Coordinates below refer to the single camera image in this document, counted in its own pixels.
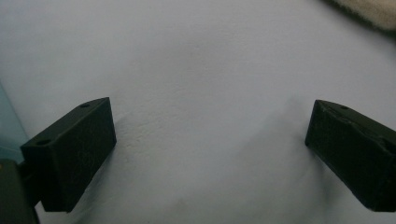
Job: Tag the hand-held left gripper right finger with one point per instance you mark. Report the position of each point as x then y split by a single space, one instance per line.
355 155

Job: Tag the beige fleece cloth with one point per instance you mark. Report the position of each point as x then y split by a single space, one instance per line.
370 11

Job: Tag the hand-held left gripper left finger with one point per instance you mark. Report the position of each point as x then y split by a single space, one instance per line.
70 155

